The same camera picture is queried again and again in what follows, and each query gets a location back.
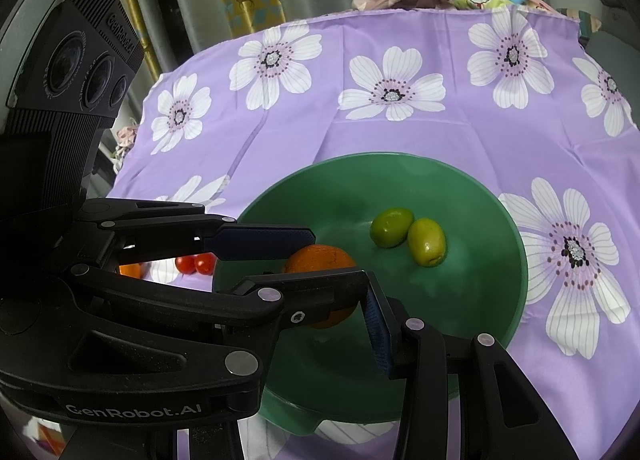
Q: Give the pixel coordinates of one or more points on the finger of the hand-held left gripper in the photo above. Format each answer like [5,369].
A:
[260,242]
[310,290]

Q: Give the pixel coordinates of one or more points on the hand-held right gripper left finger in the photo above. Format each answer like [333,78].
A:
[215,440]

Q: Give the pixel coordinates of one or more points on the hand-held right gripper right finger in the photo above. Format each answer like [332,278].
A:
[377,335]

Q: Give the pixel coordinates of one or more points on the mandarin orange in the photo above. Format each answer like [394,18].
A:
[131,270]
[320,260]

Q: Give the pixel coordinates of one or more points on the red cherry tomato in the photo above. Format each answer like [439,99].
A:
[185,264]
[205,262]

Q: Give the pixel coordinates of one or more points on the green plastic bowl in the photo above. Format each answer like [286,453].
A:
[350,200]

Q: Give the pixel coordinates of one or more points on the green jujube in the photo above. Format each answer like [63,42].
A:
[426,242]
[391,227]

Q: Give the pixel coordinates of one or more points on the pink floral cloth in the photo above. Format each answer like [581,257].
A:
[125,137]

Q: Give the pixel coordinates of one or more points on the purple floral tablecloth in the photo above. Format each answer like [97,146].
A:
[450,139]

